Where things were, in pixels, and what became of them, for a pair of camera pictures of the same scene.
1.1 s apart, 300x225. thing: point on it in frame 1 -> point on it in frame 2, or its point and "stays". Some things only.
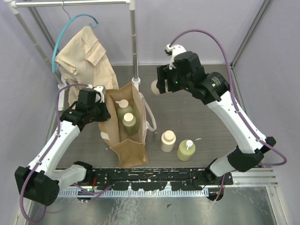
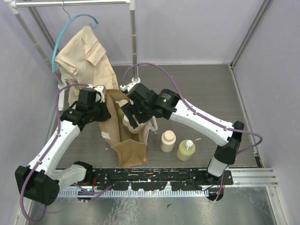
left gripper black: x=103 y=112 stays
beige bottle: x=155 y=90 -> x=125 y=122
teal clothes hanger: x=57 y=39 stays
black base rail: x=145 y=179 stays
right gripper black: x=161 y=70 -> x=128 y=111
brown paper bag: x=125 y=131 stays
